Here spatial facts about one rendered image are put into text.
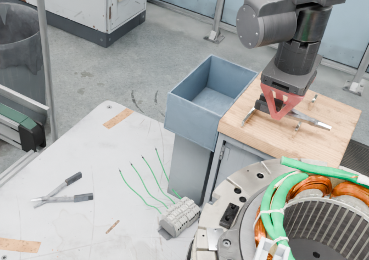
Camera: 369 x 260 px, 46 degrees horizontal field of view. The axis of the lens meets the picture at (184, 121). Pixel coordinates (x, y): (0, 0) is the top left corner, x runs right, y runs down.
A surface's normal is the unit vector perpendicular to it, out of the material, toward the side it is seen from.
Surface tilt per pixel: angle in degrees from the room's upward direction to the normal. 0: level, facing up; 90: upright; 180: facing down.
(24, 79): 93
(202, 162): 90
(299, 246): 0
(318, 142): 0
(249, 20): 93
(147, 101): 0
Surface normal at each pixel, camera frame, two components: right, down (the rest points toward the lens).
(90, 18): -0.47, 0.52
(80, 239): 0.11, -0.76
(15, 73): 0.57, 0.62
